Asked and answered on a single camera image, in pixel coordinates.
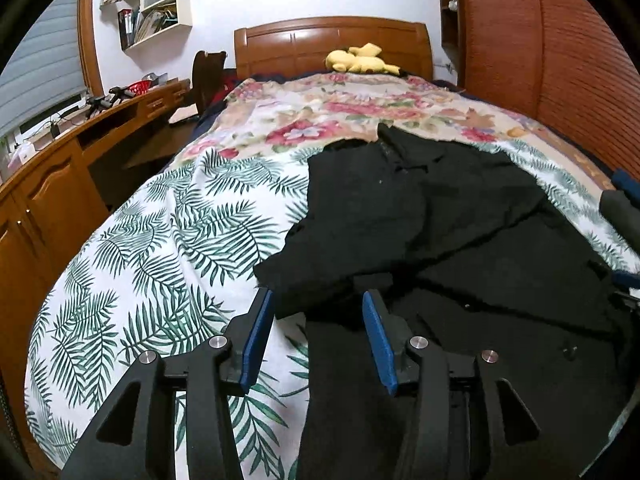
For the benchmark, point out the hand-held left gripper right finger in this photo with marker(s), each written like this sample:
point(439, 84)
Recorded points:
point(380, 345)

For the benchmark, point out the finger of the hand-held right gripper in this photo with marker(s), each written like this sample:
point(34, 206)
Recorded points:
point(629, 279)

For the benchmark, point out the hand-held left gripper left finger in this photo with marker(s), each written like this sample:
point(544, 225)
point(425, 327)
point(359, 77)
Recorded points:
point(255, 345)

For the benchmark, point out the black button coat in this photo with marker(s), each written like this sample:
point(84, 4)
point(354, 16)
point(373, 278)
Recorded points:
point(425, 220)

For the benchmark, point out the folded grey garment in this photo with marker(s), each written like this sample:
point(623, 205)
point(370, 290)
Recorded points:
point(622, 215)

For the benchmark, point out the folded navy garment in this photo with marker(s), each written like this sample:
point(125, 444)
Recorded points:
point(624, 180)

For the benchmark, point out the leaf print bed sheet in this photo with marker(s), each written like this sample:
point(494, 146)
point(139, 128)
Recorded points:
point(165, 240)

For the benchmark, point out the white paper sheet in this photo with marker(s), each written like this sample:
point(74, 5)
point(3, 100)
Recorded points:
point(184, 116)

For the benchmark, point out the floral blanket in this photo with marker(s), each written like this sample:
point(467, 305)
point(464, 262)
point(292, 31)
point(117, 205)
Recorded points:
point(310, 110)

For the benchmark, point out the wooden desk cabinet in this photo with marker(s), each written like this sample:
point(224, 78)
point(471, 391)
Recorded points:
point(45, 200)

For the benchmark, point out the wooden louvered wardrobe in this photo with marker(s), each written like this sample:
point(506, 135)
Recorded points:
point(530, 35)

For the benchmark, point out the dark wooden chair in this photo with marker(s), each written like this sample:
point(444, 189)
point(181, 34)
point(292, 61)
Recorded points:
point(205, 75)

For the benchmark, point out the red basket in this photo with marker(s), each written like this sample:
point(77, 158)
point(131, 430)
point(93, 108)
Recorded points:
point(140, 87)

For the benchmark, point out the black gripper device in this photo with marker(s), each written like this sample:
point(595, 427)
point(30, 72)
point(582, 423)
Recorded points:
point(105, 102)

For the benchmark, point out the yellow plush toy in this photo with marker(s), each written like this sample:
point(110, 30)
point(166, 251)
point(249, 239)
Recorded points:
point(360, 60)

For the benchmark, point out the wooden bed headboard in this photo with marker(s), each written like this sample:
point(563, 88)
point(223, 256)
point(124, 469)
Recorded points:
point(300, 42)

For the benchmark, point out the row of books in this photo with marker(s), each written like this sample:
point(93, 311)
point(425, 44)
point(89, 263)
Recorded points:
point(145, 25)

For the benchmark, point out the grey window blind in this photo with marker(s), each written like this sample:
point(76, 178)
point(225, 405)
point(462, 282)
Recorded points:
point(40, 75)

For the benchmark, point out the white wall shelf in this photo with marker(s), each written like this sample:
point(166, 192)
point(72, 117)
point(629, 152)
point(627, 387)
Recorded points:
point(182, 12)

